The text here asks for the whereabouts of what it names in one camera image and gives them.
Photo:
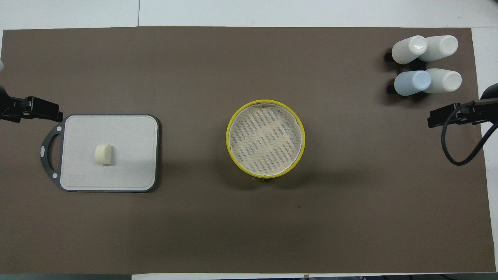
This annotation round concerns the white cutting board grey rim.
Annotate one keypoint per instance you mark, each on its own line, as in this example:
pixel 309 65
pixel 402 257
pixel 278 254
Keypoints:
pixel 116 171

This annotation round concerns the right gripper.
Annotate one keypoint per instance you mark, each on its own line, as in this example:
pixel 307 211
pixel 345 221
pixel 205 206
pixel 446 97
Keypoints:
pixel 486 111

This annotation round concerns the white mesh steamer liner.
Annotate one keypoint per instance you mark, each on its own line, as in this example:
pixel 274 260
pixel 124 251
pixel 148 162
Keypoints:
pixel 264 140

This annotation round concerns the light blue plastic cup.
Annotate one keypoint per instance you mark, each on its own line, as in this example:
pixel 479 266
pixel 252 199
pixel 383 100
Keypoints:
pixel 410 83

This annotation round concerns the white plastic cup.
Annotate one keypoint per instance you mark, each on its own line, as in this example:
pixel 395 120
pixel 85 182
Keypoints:
pixel 408 49
pixel 445 81
pixel 441 46

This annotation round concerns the black cup rack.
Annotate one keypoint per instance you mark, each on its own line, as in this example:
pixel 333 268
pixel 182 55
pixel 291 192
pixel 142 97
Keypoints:
pixel 389 57

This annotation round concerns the yellow steamer tier with liner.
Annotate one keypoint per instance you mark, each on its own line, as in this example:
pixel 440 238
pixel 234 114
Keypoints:
pixel 228 139

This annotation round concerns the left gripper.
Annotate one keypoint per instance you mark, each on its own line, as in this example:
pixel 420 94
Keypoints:
pixel 15 109

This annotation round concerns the white steamed bun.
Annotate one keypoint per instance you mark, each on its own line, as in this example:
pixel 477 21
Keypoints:
pixel 103 154

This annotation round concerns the brown table mat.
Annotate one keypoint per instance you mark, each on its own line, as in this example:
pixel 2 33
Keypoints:
pixel 249 233

